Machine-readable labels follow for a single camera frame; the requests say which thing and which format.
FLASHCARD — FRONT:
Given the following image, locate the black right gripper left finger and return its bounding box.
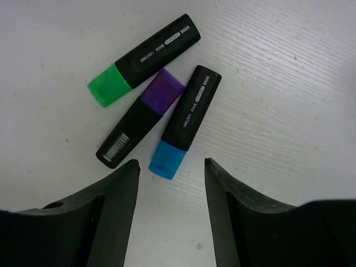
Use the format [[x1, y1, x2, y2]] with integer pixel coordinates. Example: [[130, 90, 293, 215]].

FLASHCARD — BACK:
[[1, 160, 140, 266]]

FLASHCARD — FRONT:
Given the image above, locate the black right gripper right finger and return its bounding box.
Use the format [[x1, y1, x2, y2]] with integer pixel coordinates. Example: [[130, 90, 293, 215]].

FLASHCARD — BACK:
[[204, 158, 355, 266]]

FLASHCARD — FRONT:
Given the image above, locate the blue cap highlighter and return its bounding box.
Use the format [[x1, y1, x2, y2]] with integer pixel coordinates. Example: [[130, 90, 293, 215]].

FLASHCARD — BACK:
[[149, 65, 222, 180]]

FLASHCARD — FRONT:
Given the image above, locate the green cap highlighter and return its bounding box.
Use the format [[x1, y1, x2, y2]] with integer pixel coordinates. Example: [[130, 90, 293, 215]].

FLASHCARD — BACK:
[[87, 14, 201, 107]]

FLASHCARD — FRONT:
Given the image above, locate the purple cap highlighter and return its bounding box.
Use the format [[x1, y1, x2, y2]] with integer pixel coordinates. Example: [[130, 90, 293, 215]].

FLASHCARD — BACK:
[[96, 69, 185, 169]]

